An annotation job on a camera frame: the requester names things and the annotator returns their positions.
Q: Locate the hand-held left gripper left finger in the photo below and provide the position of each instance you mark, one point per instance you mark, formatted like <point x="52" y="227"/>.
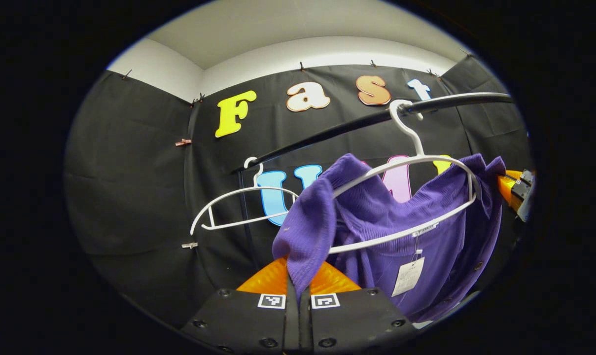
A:
<point x="238" y="320"/>

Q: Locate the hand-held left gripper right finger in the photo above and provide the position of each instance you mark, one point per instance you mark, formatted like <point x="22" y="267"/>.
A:
<point x="362" y="320"/>

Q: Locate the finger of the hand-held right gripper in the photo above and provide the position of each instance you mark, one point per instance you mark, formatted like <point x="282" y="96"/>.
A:
<point x="506" y="186"/>

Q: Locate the purple knit shirt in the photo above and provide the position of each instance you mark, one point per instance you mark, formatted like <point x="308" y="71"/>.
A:
<point x="367" y="212"/>

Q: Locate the white plastic hanger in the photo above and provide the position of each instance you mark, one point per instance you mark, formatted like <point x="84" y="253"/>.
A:
<point x="411" y="133"/>
<point x="228" y="195"/>

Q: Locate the black clothes rack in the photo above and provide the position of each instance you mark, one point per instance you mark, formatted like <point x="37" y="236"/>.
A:
<point x="327" y="135"/>

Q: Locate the silver cloth clip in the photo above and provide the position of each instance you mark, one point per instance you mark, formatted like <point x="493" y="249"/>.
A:
<point x="190" y="245"/>

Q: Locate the black backdrop cloth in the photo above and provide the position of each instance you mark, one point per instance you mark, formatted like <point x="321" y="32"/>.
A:
<point x="140" y="197"/>

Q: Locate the orange cloth clip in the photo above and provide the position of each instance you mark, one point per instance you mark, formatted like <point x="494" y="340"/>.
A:
<point x="183" y="142"/>

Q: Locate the row of black backdrop clips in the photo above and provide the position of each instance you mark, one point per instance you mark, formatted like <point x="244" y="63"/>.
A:
<point x="302" y="66"/>

